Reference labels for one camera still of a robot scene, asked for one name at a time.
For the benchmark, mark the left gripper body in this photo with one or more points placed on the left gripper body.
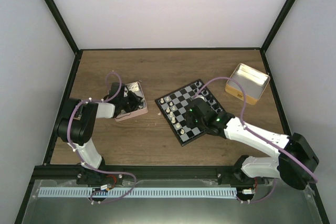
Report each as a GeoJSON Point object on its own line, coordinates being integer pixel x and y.
{"type": "Point", "coordinates": [129, 105]}

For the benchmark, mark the yellow metal tin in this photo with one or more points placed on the yellow metal tin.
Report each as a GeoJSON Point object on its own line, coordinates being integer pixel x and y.
{"type": "Point", "coordinates": [253, 81]}

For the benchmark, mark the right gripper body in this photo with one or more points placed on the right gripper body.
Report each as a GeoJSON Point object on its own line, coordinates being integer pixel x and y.
{"type": "Point", "coordinates": [192, 124]}

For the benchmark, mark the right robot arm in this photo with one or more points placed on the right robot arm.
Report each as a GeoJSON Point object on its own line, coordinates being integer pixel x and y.
{"type": "Point", "coordinates": [289, 158]}

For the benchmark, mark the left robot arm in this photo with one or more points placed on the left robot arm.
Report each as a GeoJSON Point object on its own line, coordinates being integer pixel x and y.
{"type": "Point", "coordinates": [76, 122]}

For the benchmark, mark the black white chessboard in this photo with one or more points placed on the black white chessboard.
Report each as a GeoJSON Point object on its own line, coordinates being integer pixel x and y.
{"type": "Point", "coordinates": [181, 98]}

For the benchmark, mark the light blue slotted rail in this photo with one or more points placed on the light blue slotted rail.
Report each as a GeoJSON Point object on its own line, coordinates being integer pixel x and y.
{"type": "Point", "coordinates": [82, 192]}

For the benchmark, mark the pink metal tin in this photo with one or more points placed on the pink metal tin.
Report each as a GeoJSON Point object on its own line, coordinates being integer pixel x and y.
{"type": "Point", "coordinates": [142, 109]}

